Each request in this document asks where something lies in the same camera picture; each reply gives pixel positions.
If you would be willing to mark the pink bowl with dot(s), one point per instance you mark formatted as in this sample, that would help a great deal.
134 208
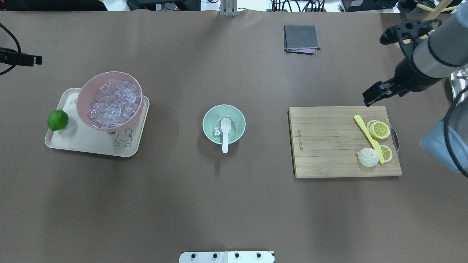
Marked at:
89 90

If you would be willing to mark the wooden cutting board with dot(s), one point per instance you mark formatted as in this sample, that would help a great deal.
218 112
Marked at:
325 142

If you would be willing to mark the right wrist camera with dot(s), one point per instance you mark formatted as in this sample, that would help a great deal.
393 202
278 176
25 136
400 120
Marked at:
409 32

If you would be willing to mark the mint green bowl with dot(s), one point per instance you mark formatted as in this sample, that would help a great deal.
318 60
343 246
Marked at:
213 117

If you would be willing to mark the wooden mug tree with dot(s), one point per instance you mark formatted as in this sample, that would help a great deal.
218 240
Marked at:
440 7

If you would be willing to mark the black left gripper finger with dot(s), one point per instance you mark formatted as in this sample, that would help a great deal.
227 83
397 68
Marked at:
12 57

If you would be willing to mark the green lime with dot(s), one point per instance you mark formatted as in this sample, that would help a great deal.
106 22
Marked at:
57 120

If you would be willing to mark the metal board handle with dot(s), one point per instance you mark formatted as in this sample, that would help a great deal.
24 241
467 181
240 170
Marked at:
395 139

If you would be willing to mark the clear ice cube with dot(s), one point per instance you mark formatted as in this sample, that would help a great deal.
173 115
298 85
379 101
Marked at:
217 131

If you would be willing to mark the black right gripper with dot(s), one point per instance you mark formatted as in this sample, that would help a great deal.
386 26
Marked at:
410 76

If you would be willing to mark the grey folded cloth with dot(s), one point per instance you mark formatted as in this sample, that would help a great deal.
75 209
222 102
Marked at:
301 39

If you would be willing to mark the white ceramic spoon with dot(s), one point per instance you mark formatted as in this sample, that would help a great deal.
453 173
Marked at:
226 125

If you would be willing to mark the pile of ice cubes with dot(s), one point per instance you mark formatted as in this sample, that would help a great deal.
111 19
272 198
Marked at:
115 102

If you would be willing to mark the aluminium frame post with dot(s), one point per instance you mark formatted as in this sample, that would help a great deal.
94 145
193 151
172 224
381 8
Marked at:
228 8

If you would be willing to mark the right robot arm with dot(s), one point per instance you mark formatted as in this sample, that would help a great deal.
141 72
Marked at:
432 50

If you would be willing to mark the stacked lemon slices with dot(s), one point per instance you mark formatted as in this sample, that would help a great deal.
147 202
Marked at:
378 129

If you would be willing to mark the lemon slice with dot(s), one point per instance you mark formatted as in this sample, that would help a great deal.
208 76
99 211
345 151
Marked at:
387 153

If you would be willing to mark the cream serving tray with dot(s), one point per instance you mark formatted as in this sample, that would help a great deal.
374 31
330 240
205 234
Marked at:
77 136

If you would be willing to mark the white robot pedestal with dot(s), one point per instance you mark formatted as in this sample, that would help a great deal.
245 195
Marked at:
227 257

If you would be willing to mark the yellow plastic knife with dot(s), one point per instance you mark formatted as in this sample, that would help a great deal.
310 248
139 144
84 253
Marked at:
376 146

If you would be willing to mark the metal ice scoop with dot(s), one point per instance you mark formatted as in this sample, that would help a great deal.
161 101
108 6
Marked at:
458 81

